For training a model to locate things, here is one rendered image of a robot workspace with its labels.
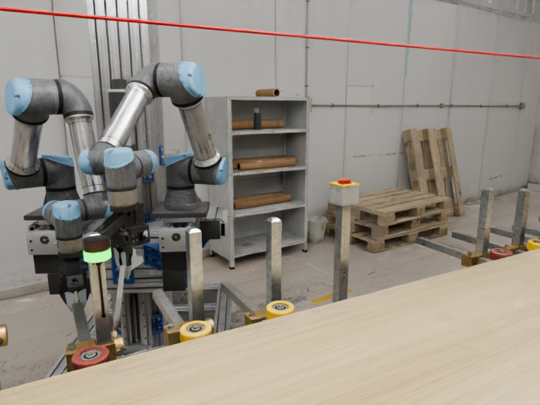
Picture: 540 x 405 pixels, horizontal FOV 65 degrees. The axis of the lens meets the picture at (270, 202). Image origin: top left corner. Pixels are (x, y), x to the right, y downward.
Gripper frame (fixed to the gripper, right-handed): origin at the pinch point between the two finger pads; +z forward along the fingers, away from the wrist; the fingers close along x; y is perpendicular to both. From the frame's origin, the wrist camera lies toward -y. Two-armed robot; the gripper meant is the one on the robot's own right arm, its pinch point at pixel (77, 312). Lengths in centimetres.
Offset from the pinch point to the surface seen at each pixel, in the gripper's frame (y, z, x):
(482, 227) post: -31, -16, -152
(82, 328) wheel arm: -18.8, -4.0, 0.0
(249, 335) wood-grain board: -51, -8, -36
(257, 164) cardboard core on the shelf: 210, -9, -170
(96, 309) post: -32.1, -15.0, -3.0
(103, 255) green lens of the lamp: -37.7, -30.6, -5.0
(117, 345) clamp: -32.6, -4.1, -7.1
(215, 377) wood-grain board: -62, -9, -22
